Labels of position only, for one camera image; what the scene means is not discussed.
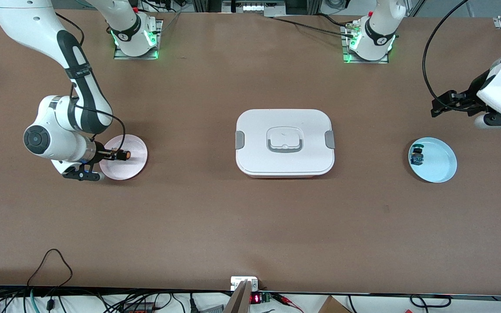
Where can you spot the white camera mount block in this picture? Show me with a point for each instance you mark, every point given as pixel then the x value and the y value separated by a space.
pixel 238 281

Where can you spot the brown cardboard piece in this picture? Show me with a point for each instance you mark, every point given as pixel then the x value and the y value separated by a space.
pixel 332 306

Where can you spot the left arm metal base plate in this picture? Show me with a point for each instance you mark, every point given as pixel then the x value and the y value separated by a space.
pixel 347 58

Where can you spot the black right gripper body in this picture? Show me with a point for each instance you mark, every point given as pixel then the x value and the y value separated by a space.
pixel 100 153

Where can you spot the green push-button switch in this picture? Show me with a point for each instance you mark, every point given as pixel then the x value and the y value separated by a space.
pixel 417 155

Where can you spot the red digit display module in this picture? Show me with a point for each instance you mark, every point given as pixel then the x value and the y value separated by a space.
pixel 255 298

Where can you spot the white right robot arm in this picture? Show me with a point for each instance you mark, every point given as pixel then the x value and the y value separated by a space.
pixel 59 130

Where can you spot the pink round plate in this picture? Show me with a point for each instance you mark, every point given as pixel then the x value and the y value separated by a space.
pixel 124 170

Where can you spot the aluminium profile beam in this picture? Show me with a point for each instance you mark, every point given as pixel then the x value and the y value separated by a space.
pixel 238 302

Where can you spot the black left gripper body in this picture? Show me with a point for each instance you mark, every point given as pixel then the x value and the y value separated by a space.
pixel 471 96

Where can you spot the light blue round plate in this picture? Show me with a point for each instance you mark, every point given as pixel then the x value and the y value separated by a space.
pixel 439 165

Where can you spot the white lit panel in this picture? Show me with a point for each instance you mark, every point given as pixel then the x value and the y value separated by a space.
pixel 261 7

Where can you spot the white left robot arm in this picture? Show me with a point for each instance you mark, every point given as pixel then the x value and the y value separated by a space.
pixel 376 34

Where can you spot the white lidded box grey latches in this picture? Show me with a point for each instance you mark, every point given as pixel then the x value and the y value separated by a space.
pixel 255 130

